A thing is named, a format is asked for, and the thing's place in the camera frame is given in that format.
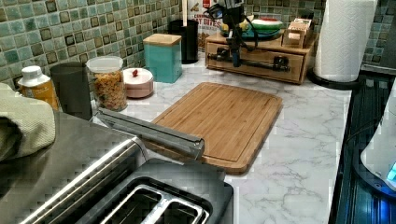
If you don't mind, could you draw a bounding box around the teal canister with wooden lid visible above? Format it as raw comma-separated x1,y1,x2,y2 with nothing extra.
143,34,182,83

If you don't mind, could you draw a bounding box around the white capped yellow bottle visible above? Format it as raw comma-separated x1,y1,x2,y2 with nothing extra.
18,65,59,110

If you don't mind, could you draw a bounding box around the clear jar of pasta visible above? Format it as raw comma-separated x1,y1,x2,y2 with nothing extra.
86,56,127,111

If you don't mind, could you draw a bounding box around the stainless steel toaster oven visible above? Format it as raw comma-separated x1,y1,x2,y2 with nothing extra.
0,107,205,224

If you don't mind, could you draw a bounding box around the green dish towel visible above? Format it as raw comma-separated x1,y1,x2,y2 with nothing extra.
0,83,56,161

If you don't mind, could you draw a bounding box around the yellow toy fruit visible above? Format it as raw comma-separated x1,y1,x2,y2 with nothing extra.
220,22,249,33

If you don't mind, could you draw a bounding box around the black two-slot toaster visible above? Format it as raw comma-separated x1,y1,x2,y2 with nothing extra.
77,159,233,224

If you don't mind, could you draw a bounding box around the toy watermelon slice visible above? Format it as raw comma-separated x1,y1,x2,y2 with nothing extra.
251,18,283,34

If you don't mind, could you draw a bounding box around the teal plate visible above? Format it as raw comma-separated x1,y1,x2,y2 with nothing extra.
241,29,280,40

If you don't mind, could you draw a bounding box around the black utensil holder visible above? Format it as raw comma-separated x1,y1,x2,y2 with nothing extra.
168,0,200,65

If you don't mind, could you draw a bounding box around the wooden drawer with black handle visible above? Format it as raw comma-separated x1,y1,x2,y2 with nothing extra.
205,42,307,84

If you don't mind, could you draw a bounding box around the white paper towel roll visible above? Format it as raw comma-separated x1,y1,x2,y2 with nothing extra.
314,0,378,83

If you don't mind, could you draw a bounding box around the small wooden box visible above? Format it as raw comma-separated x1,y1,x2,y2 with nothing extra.
281,18,314,49

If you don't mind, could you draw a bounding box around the bamboo cutting board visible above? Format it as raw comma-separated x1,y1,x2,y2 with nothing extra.
153,82,282,175

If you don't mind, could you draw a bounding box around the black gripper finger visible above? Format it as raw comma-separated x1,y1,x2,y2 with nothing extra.
231,47,241,67

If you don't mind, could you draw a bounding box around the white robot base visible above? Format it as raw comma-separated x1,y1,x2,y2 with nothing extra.
361,85,396,191

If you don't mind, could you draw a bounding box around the dark grey cup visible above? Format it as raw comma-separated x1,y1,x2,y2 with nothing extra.
49,62,92,120

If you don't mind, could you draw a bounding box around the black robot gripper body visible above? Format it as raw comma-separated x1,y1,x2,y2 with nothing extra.
222,5,245,47

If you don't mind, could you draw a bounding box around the wooden drawer cabinet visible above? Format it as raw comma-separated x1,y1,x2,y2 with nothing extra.
205,31,318,84

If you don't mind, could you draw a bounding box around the black paper towel holder base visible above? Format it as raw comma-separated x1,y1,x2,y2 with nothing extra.
306,68,361,91

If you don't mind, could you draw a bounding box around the cereal box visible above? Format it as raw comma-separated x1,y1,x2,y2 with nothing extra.
188,0,221,51

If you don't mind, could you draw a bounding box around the pink ceramic lidded dish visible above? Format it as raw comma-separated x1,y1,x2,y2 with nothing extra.
123,68,153,98

